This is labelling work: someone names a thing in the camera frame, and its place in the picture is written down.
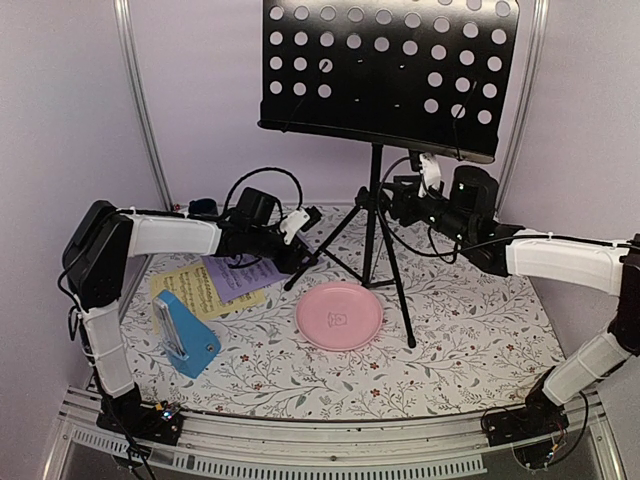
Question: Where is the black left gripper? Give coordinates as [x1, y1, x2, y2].
[248, 226, 320, 275]

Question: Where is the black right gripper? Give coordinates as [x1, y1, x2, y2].
[376, 175, 474, 247]

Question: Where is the purple sheet music page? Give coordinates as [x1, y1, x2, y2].
[201, 256, 291, 303]

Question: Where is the black music stand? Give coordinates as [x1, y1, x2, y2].
[257, 0, 521, 350]

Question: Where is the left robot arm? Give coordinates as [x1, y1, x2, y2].
[58, 191, 321, 434]

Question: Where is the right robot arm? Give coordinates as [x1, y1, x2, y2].
[379, 166, 639, 436]

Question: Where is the pink plate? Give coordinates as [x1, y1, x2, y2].
[295, 281, 383, 352]

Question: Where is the floral table mat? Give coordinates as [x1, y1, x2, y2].
[121, 215, 563, 421]

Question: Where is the dark blue cup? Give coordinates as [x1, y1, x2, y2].
[188, 198, 218, 216]

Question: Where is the yellow sheet music page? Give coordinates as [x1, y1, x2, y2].
[150, 263, 266, 336]

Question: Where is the blue metronome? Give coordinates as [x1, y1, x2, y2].
[152, 290, 221, 379]

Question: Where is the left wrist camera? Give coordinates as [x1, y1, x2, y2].
[278, 206, 321, 245]

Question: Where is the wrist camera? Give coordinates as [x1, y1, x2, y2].
[409, 151, 442, 198]
[278, 206, 321, 245]

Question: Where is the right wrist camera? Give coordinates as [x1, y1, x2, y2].
[409, 151, 442, 198]

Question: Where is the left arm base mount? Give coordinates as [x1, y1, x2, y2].
[96, 384, 184, 446]

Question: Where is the right aluminium frame post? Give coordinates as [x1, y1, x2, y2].
[496, 0, 550, 216]

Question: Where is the aluminium frame post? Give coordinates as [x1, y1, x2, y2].
[496, 0, 550, 216]
[113, 0, 174, 211]

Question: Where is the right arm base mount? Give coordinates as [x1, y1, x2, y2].
[480, 397, 569, 470]

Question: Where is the aluminium front rail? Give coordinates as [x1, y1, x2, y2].
[43, 388, 625, 479]

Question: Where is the left aluminium frame post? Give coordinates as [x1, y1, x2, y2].
[113, 0, 174, 211]

